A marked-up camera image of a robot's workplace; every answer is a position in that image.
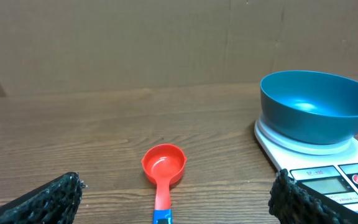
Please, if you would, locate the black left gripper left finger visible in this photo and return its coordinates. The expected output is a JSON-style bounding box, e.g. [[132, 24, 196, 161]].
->
[[0, 172, 85, 224]]

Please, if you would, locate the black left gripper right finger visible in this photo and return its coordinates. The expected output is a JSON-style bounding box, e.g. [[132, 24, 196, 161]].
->
[[268, 169, 358, 224]]

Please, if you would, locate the red scoop blue handle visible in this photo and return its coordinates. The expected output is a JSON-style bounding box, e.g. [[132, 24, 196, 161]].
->
[[141, 144, 187, 224]]

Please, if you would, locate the white digital kitchen scale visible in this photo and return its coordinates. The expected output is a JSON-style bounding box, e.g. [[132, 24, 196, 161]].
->
[[254, 116, 358, 213]]

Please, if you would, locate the teal blue bowl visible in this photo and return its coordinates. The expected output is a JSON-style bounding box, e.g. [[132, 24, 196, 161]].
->
[[260, 70, 358, 144]]

